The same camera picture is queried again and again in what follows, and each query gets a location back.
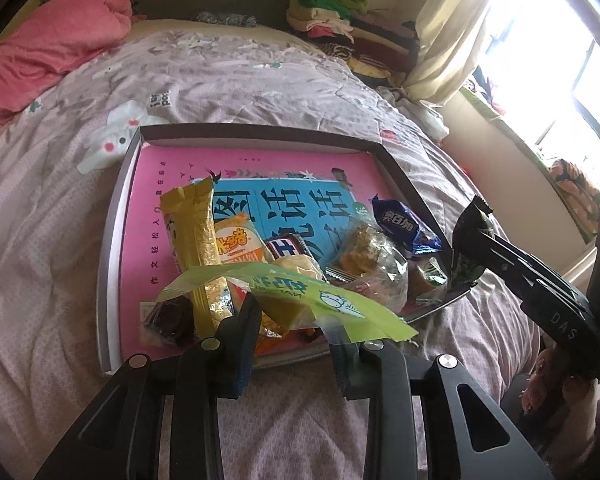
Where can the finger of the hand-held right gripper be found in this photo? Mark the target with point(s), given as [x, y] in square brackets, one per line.
[510, 282]
[520, 255]

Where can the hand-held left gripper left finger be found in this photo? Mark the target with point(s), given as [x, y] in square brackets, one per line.
[242, 355]

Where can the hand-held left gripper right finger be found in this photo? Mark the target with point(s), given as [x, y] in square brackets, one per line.
[345, 370]

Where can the black packet green peas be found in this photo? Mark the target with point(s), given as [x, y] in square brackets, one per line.
[467, 240]

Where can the round biscuit packet green label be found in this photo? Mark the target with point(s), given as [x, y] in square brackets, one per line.
[430, 277]

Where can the light green cake packet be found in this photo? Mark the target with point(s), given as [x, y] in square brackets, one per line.
[300, 295]

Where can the clear packet dark pastry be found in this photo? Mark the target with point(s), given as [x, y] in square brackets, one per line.
[167, 317]

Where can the orange rice cracker packet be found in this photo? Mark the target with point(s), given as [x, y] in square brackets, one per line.
[240, 245]

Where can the dark brown chocolate bar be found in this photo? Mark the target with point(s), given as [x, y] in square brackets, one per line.
[287, 247]

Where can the clear packet flaky pastry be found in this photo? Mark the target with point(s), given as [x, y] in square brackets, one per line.
[367, 255]

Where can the long yellow snack packet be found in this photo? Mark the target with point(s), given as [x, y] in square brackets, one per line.
[192, 245]

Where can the blue cookie packet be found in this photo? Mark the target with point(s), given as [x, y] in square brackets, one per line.
[400, 222]

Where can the shallow grey cardboard box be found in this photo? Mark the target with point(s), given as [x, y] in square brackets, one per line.
[114, 260]

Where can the person's right hand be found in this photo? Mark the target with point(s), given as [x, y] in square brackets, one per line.
[545, 387]

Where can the orange floral cloth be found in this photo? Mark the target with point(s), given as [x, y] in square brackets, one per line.
[577, 195]

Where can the green windowsill mat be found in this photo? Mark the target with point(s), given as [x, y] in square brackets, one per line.
[530, 150]

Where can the clothes on windowsill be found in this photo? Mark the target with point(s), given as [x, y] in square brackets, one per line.
[487, 95]

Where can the white crumpled cloth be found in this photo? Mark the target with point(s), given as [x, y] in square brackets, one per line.
[420, 110]

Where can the window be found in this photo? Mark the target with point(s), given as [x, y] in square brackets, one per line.
[555, 35]

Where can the cream curtain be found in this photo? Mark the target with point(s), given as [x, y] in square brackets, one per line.
[450, 30]

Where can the pile of folded clothes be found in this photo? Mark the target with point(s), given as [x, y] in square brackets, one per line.
[355, 35]

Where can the beige bed sheet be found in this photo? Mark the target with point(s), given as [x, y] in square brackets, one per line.
[180, 27]

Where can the dark patterned cloth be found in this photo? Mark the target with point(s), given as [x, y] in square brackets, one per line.
[227, 20]

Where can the pink duvet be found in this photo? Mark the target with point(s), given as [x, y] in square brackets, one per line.
[45, 50]

